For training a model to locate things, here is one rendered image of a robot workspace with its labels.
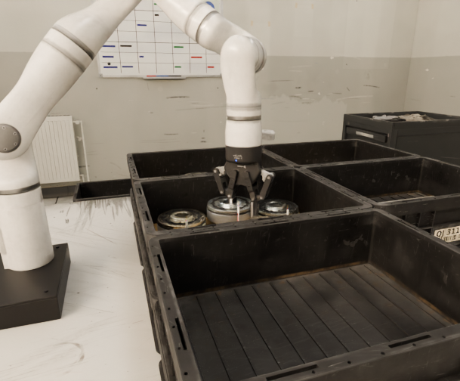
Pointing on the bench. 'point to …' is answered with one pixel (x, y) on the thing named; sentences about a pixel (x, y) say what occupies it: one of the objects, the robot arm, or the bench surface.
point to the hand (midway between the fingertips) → (243, 208)
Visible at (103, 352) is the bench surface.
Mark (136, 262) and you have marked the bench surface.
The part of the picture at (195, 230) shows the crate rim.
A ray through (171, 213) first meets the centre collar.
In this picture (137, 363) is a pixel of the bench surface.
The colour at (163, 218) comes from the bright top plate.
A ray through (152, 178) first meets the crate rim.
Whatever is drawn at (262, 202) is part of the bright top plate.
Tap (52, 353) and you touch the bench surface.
